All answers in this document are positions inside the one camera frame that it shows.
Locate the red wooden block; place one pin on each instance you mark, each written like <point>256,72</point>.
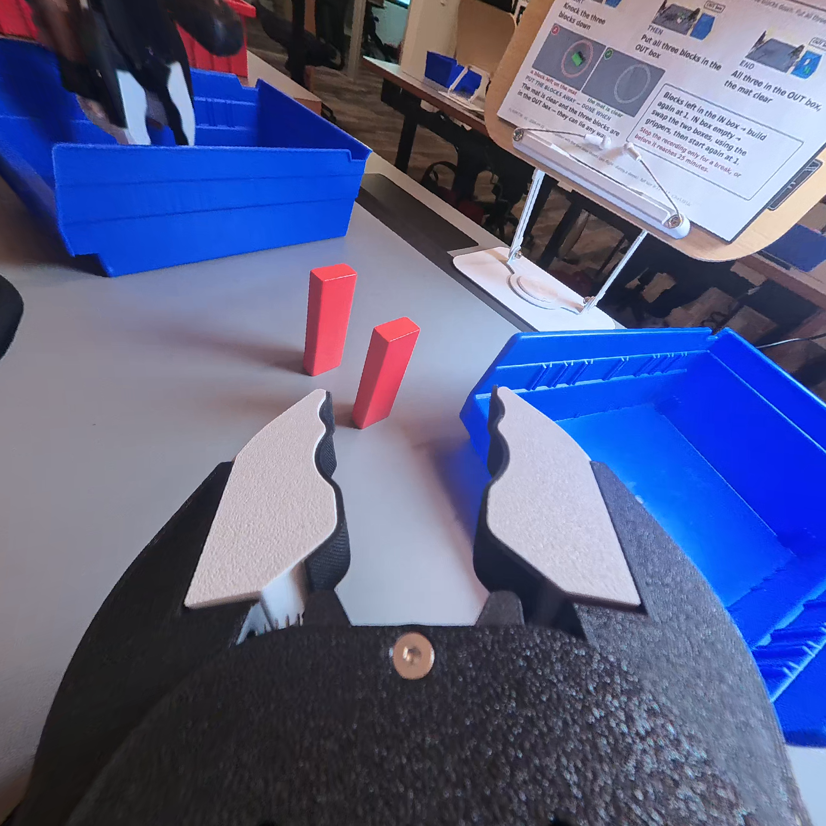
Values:
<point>384,374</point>
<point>329,316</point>

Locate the red plastic bin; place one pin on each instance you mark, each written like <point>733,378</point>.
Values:
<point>222,61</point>

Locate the background table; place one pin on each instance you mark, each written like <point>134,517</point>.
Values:
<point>400,72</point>

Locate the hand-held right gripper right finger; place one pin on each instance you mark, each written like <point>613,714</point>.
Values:
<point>555,516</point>

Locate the small blue plastic bin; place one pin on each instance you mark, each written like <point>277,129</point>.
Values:
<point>442,68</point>

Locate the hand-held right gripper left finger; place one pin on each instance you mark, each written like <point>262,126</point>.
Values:
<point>264,516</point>

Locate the printed instruction sheet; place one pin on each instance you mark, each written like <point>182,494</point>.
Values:
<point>697,116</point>

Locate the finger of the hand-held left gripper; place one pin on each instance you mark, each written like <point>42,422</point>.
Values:
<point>133,106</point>
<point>182,97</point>

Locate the black office chair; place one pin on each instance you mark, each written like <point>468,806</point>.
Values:
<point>303,39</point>

